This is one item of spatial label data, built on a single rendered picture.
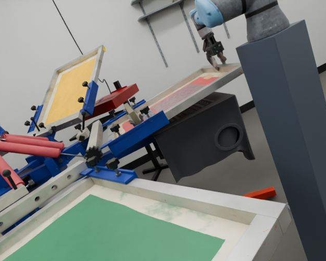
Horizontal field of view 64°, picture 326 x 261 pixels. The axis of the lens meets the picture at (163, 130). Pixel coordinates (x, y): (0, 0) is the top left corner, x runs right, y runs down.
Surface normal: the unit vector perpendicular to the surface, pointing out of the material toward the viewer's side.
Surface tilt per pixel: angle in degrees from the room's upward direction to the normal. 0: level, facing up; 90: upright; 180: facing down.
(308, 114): 90
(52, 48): 90
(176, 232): 0
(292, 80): 90
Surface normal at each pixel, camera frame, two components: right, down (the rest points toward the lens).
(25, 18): 0.22, 0.20
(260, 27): -0.62, 0.18
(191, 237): -0.40, -0.87
